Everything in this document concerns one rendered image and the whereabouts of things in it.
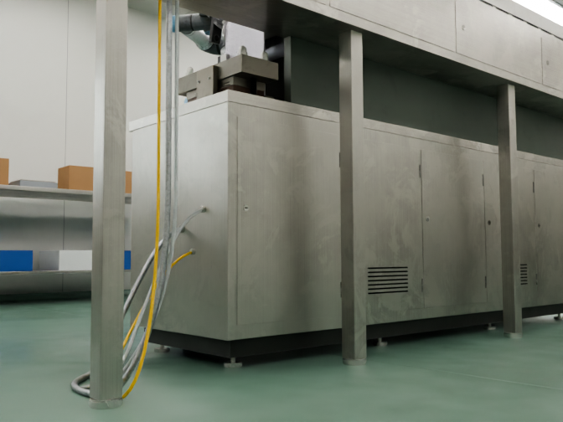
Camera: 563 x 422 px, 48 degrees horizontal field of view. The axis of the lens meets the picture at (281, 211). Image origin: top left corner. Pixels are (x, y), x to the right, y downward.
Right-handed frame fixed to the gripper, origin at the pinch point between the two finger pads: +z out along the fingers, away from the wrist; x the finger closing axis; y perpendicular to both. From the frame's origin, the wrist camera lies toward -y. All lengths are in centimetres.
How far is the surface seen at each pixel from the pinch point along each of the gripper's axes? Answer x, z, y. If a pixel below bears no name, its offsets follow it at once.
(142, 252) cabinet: -33, 47, -77
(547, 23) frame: 179, 12, 57
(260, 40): -7.7, 27.3, 8.4
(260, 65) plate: -20, 48, 6
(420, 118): 69, 51, 2
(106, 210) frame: -83, 96, -23
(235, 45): -7.7, 13.9, 0.0
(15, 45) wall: 31, -328, -154
